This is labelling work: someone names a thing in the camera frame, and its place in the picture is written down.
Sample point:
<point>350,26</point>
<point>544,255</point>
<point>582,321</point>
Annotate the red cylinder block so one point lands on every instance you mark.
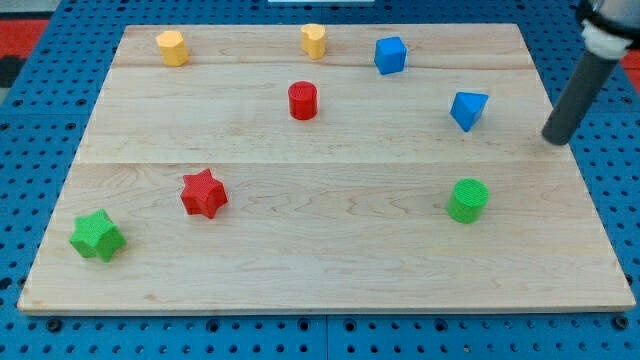
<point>303,103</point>

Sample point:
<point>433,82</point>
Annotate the robot arm end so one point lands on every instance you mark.
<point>610,27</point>

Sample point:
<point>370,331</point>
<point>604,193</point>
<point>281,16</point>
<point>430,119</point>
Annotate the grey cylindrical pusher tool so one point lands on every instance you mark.
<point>582,88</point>

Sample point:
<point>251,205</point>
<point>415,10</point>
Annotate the yellow hexagon block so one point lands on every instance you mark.
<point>173,48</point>

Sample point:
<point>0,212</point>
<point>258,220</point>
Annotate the yellow heart block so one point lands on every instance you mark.
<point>314,40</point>

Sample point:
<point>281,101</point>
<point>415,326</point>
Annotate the wooden board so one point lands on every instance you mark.
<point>345,213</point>

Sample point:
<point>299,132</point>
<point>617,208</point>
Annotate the blue cube block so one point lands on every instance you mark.
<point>390,55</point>

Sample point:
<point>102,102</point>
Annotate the blue triangle block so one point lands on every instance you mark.
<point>467,109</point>

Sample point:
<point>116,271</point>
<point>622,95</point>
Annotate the green star block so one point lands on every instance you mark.
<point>96,236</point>

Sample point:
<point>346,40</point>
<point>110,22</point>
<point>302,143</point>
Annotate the green cylinder block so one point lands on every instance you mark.
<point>467,201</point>

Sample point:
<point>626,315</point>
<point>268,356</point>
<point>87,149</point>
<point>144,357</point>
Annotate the red star block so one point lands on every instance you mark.
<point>203,194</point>

